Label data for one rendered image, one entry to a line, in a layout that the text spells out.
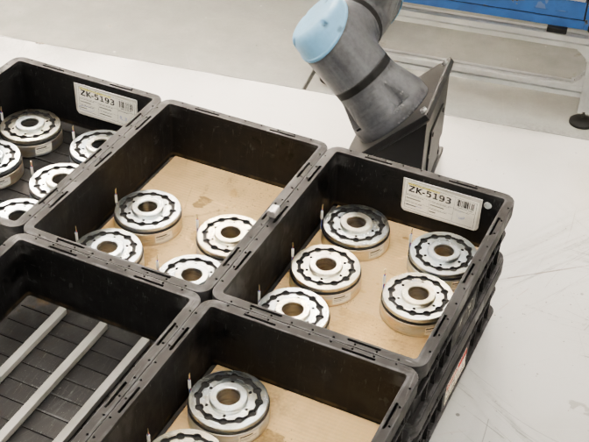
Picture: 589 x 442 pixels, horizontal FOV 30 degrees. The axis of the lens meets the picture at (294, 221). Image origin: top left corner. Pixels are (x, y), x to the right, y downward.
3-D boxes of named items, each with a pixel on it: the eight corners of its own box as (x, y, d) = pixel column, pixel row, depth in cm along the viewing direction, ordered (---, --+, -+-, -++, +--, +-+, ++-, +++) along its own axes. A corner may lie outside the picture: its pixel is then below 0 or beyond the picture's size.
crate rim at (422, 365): (331, 156, 173) (331, 144, 172) (515, 209, 163) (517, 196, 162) (207, 309, 144) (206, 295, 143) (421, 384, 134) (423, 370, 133)
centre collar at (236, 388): (219, 380, 140) (219, 377, 140) (254, 392, 139) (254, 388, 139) (202, 406, 137) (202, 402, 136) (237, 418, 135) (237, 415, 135)
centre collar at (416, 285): (410, 280, 157) (410, 276, 156) (442, 292, 155) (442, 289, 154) (394, 299, 153) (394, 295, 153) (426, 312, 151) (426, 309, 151)
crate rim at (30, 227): (166, 109, 183) (166, 96, 181) (330, 156, 173) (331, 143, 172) (19, 243, 154) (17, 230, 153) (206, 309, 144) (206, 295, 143)
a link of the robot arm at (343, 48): (323, 104, 194) (273, 46, 190) (351, 65, 203) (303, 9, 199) (372, 76, 186) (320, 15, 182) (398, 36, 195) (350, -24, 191)
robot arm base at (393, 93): (372, 113, 207) (338, 74, 204) (435, 74, 198) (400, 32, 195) (352, 154, 195) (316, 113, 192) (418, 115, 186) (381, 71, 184)
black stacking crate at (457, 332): (329, 206, 179) (332, 147, 172) (505, 260, 169) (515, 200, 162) (210, 360, 150) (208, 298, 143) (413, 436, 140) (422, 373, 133)
